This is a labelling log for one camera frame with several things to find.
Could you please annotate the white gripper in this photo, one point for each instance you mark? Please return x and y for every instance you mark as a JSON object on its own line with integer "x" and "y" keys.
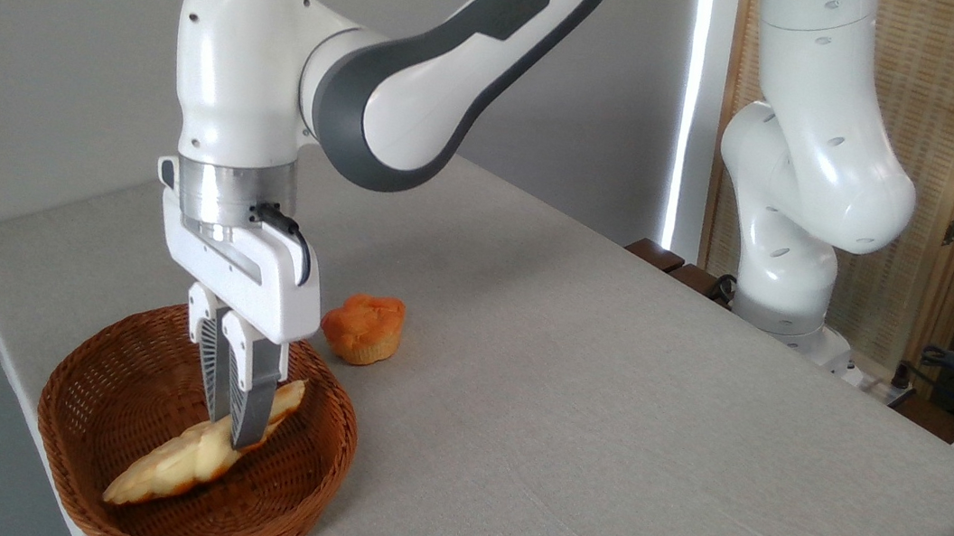
{"x": 274, "y": 289}

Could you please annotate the long braided bread loaf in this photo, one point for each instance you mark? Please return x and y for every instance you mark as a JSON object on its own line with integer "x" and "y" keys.
{"x": 170, "y": 467}

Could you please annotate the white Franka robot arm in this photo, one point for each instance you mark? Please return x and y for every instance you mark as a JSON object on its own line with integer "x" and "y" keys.
{"x": 246, "y": 76}

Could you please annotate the brown wicker basket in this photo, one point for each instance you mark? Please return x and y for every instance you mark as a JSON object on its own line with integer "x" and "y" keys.
{"x": 110, "y": 369}

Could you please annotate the orange muffin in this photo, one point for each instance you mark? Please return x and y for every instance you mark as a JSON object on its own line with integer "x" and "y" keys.
{"x": 364, "y": 332}

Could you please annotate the grey tablecloth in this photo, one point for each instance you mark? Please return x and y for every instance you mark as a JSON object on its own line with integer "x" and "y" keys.
{"x": 603, "y": 429}

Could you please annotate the dark brown wooden block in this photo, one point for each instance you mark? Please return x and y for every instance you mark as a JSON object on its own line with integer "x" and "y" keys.
{"x": 698, "y": 282}
{"x": 654, "y": 254}

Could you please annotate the white power strip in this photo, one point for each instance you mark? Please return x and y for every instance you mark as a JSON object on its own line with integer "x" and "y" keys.
{"x": 881, "y": 389}

